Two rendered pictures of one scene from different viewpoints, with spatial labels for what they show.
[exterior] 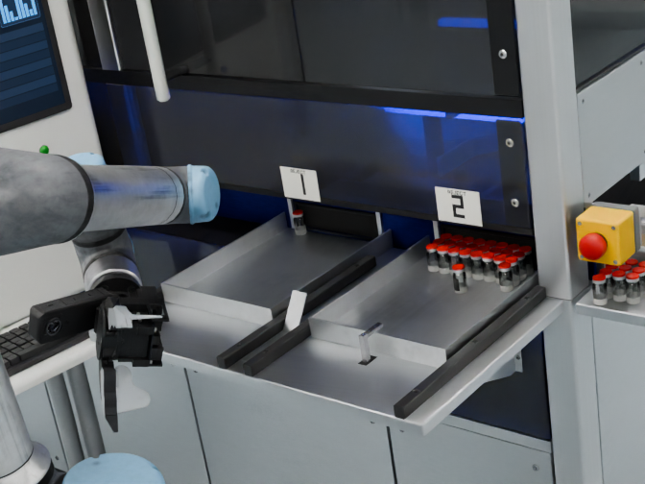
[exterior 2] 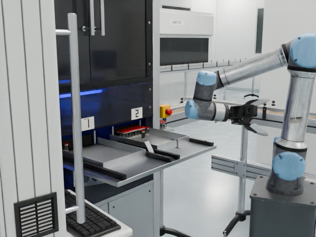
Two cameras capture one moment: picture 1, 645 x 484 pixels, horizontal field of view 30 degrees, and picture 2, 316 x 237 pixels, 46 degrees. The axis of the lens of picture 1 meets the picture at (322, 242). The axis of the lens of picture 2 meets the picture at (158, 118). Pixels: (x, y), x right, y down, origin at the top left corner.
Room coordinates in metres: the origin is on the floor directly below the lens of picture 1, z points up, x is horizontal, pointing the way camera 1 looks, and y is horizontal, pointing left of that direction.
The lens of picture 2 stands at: (1.75, 1.77, 1.41)
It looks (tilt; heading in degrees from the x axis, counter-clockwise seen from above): 12 degrees down; 269
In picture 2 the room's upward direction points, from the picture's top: straight up
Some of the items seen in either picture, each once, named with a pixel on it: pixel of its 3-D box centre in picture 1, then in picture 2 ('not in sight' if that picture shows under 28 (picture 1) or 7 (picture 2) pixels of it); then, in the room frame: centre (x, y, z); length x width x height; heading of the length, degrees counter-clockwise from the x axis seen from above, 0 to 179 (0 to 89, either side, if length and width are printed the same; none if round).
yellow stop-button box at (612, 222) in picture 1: (608, 233); (162, 110); (1.68, -0.43, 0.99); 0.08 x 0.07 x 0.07; 138
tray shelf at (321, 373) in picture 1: (331, 311); (136, 152); (1.82, 0.00, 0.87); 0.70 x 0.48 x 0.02; 48
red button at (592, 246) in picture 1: (594, 245); (168, 111); (1.65, -0.40, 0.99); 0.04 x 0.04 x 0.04; 48
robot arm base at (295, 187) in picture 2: not in sight; (285, 177); (1.18, 0.28, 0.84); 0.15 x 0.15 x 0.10
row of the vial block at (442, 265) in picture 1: (471, 264); (134, 133); (1.84, -0.24, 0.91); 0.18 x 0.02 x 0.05; 48
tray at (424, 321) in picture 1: (436, 296); (149, 138); (1.76, -0.17, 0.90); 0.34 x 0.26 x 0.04; 138
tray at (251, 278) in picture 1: (279, 264); (100, 152); (1.99, 0.08, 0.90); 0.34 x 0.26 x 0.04; 138
